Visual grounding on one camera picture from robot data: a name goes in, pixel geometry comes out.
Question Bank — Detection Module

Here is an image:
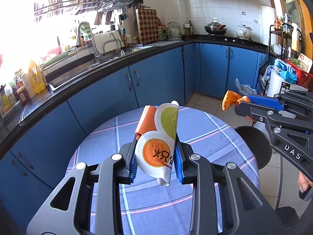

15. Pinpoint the steel kitchen sink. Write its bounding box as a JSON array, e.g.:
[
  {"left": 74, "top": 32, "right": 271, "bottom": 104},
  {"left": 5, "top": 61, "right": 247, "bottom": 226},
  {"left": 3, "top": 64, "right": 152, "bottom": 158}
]
[{"left": 46, "top": 45, "right": 150, "bottom": 92}]

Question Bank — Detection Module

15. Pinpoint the red plastic basket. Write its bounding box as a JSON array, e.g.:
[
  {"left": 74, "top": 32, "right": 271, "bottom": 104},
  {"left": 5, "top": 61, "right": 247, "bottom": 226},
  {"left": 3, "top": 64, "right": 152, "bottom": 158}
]
[{"left": 285, "top": 60, "right": 312, "bottom": 88}]

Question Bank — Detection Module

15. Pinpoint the checkered cutting board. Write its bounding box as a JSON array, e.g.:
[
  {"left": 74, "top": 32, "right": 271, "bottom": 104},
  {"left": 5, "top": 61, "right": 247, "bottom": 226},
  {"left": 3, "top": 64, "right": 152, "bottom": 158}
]
[{"left": 135, "top": 7, "right": 159, "bottom": 45}]

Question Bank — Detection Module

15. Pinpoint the blue wipes pack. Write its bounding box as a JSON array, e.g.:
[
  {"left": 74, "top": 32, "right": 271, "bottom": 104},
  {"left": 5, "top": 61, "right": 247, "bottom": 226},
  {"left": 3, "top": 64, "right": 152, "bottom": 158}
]
[{"left": 274, "top": 58, "right": 298, "bottom": 84}]

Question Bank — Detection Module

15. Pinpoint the black metal rack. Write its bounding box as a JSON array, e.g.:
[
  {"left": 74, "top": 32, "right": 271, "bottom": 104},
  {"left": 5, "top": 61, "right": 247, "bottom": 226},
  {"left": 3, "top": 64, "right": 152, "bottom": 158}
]
[{"left": 255, "top": 22, "right": 304, "bottom": 96}]

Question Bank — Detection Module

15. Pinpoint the grey bin with plastic bag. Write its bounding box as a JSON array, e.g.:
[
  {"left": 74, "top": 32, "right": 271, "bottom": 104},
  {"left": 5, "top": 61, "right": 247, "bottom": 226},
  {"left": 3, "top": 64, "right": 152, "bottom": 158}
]
[{"left": 235, "top": 78, "right": 257, "bottom": 96}]

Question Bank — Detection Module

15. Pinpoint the orange wrapper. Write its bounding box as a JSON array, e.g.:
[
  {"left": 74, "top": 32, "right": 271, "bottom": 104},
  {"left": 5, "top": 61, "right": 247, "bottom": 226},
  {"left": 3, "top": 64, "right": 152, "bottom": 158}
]
[{"left": 222, "top": 90, "right": 250, "bottom": 111}]

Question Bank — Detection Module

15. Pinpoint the chrome faucet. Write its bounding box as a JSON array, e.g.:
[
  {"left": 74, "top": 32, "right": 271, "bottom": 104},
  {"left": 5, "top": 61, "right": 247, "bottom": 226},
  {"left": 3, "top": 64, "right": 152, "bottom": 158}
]
[{"left": 75, "top": 21, "right": 100, "bottom": 60}]

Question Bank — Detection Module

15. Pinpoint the white pot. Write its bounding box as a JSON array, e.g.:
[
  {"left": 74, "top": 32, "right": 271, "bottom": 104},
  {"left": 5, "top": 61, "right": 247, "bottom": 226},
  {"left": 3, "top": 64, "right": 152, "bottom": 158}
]
[{"left": 236, "top": 25, "right": 253, "bottom": 40}]

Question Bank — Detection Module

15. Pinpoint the blue plaid tablecloth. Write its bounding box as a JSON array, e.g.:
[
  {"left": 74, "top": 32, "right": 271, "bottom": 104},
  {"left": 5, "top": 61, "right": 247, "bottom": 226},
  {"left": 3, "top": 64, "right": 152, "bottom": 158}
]
[{"left": 68, "top": 104, "right": 259, "bottom": 234}]

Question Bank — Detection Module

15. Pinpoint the dark red sauce jar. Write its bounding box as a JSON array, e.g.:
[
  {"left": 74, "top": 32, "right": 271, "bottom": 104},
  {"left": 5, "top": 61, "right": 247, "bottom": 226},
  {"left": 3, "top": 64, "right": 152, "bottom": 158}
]
[{"left": 17, "top": 85, "right": 30, "bottom": 106}]

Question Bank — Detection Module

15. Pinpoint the person's right hand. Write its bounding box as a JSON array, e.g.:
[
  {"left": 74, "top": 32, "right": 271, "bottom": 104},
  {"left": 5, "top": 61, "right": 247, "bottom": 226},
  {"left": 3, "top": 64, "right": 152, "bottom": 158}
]
[{"left": 298, "top": 172, "right": 313, "bottom": 193}]

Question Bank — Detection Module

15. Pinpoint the black wok with lid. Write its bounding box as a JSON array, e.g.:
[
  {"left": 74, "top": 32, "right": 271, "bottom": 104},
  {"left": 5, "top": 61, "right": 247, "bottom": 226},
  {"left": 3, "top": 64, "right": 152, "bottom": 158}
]
[{"left": 204, "top": 18, "right": 227, "bottom": 36}]

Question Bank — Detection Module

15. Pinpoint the green kettle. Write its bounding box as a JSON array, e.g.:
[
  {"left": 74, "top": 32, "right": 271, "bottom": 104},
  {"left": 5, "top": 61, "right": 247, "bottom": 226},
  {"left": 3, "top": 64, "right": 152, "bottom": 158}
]
[{"left": 167, "top": 22, "right": 181, "bottom": 40}]

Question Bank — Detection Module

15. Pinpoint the hanging dish rack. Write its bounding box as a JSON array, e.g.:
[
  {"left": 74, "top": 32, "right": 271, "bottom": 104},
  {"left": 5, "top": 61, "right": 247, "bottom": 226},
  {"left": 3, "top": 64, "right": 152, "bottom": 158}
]
[{"left": 34, "top": 0, "right": 144, "bottom": 23}]

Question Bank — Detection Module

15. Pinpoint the paper towel roll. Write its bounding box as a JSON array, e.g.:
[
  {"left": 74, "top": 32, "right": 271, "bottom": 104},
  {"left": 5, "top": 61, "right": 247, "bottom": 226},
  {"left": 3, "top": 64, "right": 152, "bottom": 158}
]
[{"left": 21, "top": 72, "right": 37, "bottom": 99}]

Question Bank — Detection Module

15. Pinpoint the orange green white carton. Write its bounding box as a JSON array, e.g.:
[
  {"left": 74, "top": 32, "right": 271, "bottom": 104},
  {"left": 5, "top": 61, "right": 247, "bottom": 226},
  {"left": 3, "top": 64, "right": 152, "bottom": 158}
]
[{"left": 135, "top": 101, "right": 179, "bottom": 187}]

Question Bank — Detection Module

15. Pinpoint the white tall appliance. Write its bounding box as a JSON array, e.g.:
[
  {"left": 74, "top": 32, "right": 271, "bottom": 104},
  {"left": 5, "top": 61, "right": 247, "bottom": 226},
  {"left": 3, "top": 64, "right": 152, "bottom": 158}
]
[{"left": 266, "top": 69, "right": 308, "bottom": 97}]

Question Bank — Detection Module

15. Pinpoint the black round trash bin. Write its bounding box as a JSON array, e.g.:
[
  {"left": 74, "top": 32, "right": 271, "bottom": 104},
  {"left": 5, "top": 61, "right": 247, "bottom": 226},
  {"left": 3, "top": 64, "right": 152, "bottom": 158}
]
[{"left": 235, "top": 126, "right": 272, "bottom": 170}]

